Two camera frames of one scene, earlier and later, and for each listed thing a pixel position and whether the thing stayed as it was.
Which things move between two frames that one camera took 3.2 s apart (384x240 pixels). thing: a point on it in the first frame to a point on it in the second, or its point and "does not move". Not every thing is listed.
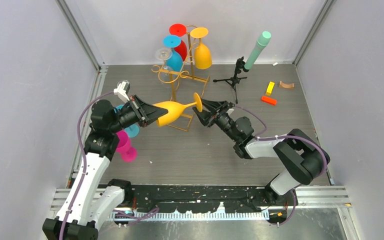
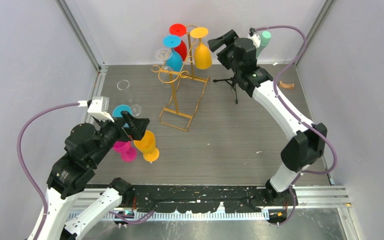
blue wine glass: (173, 60) does not move
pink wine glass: (128, 154) does not move
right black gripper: (211, 118) to (227, 39)
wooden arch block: (283, 85) does not move
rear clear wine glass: (167, 72) does not move
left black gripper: (145, 113) to (137, 126)
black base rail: (172, 199) does not move
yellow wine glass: (175, 110) to (147, 145)
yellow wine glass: (203, 58) does not move
